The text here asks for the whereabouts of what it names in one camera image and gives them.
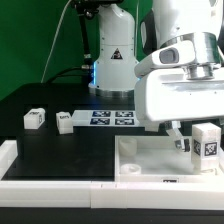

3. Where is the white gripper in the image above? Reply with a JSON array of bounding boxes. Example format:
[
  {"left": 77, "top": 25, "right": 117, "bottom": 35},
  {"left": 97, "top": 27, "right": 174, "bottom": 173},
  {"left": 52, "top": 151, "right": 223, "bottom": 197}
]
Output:
[{"left": 134, "top": 40, "right": 224, "bottom": 152}]

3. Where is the white square tabletop tray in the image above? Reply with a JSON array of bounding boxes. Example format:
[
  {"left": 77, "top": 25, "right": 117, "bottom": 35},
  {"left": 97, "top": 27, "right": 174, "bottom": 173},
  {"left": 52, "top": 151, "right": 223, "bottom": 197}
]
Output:
[{"left": 114, "top": 136, "right": 224, "bottom": 183}]

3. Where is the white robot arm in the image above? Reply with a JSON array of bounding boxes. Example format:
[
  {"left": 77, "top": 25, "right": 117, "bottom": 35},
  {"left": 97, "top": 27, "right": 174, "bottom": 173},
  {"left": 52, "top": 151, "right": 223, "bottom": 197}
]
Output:
[{"left": 89, "top": 0, "right": 224, "bottom": 151}]

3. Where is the white U-shaped obstacle fence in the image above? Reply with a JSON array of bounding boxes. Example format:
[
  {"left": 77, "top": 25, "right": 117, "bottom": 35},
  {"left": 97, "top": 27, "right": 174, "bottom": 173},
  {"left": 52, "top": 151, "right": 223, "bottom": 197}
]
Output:
[{"left": 0, "top": 140, "right": 224, "bottom": 210}]

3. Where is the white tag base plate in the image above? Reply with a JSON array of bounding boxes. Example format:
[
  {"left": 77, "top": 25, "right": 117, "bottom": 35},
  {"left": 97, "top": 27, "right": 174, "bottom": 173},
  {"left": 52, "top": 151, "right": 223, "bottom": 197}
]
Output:
[{"left": 72, "top": 110, "right": 139, "bottom": 127}]

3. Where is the black cable bundle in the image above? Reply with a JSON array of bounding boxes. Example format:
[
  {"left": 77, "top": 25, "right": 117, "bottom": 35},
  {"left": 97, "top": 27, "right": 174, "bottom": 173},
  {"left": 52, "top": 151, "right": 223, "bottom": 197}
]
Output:
[{"left": 44, "top": 0, "right": 101, "bottom": 84}]

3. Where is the white cable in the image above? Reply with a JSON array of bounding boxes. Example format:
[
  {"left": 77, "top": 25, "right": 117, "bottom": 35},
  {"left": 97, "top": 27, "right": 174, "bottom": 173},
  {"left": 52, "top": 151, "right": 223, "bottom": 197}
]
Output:
[{"left": 40, "top": 0, "right": 73, "bottom": 84}]

